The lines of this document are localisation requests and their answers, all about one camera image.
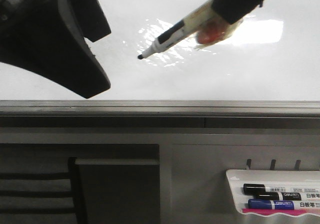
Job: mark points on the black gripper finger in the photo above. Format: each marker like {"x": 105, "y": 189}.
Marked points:
{"x": 82, "y": 19}
{"x": 31, "y": 39}

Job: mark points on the white black whiteboard marker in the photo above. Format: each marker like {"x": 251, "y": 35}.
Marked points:
{"x": 184, "y": 28}

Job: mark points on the white whiteboard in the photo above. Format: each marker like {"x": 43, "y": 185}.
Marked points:
{"x": 265, "y": 74}

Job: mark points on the black capped whiteboard marker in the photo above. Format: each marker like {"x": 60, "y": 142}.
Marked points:
{"x": 259, "y": 188}

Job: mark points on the blue deli whiteboard marker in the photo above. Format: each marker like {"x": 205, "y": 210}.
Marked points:
{"x": 283, "y": 205}

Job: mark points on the black deli whiteboard marker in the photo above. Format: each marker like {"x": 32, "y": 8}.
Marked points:
{"x": 288, "y": 196}

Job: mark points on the blurred human hand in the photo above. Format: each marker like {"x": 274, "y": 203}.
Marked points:
{"x": 216, "y": 30}

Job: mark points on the black striped chair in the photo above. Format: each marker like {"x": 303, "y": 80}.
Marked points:
{"x": 75, "y": 193}

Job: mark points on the dark metal hook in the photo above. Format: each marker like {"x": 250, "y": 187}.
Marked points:
{"x": 272, "y": 164}
{"x": 248, "y": 164}
{"x": 297, "y": 165}

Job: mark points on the white marker tray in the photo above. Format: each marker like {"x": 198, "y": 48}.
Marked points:
{"x": 280, "y": 179}

